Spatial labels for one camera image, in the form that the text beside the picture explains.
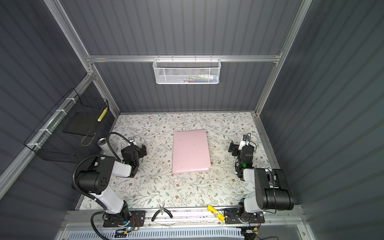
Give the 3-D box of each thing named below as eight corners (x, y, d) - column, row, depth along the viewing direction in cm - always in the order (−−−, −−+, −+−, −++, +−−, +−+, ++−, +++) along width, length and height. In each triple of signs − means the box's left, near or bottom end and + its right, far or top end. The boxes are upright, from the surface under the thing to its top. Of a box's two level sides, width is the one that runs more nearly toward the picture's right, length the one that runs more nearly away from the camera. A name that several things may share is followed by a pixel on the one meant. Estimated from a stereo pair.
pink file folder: (170, 172, 91) (169, 169, 88) (175, 133, 110) (174, 129, 107) (209, 172, 91) (209, 169, 88) (206, 133, 110) (207, 129, 106)
